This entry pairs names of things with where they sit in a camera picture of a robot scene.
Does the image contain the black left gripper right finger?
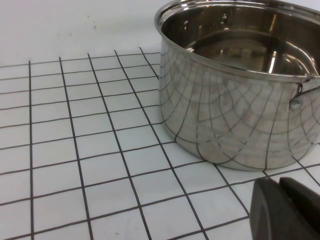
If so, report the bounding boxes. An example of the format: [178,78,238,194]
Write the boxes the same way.
[279,176,320,213]

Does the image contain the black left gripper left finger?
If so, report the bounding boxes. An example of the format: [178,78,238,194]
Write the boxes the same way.
[249,177,320,240]

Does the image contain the white black grid tablecloth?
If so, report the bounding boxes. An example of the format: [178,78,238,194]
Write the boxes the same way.
[0,46,320,240]

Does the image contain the stainless steel pot black handles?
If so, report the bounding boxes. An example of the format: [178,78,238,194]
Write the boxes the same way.
[153,0,320,172]

